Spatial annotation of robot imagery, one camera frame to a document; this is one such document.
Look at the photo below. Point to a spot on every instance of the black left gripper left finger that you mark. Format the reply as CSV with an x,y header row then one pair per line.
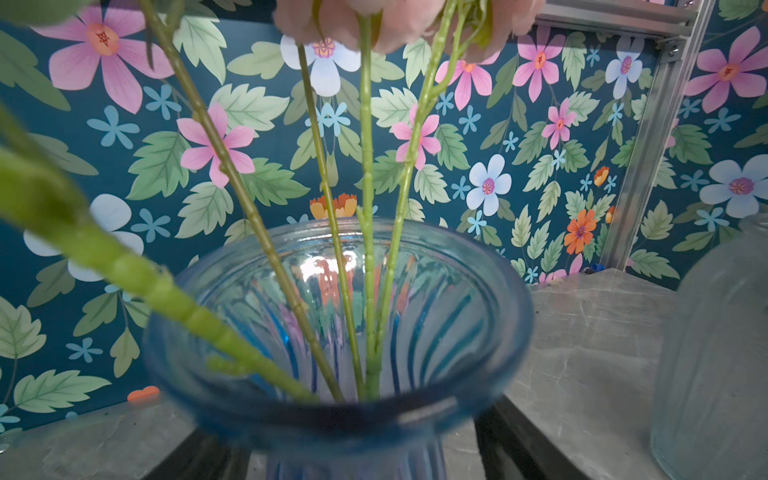
x,y
202,456

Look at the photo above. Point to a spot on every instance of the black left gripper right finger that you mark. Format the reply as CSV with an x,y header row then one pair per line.
x,y
512,447

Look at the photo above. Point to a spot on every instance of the purple blue glass vase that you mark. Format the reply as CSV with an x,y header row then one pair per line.
x,y
461,320

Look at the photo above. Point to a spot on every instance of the clear ribbed glass vase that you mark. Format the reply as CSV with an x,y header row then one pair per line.
x,y
709,415

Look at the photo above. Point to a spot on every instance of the red rose stem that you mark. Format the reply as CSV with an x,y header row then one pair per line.
x,y
163,31

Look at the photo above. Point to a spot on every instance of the blue rose stem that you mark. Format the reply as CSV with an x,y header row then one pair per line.
x,y
36,195

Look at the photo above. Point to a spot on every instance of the aluminium back crossbar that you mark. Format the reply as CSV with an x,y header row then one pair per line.
x,y
628,17

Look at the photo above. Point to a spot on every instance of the aluminium frame post right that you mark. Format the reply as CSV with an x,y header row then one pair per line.
x,y
676,59

